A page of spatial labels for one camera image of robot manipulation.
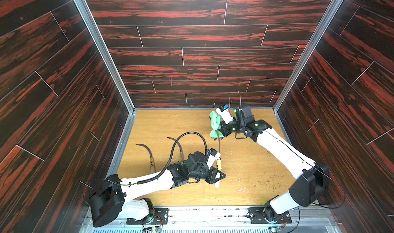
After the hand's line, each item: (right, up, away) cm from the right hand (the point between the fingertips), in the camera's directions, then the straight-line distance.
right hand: (219, 124), depth 82 cm
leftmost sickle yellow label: (-40, -23, +9) cm, 47 cm away
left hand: (+1, -25, -12) cm, 28 cm away
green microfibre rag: (-4, +2, -9) cm, 10 cm away
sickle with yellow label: (-4, -26, -15) cm, 30 cm away
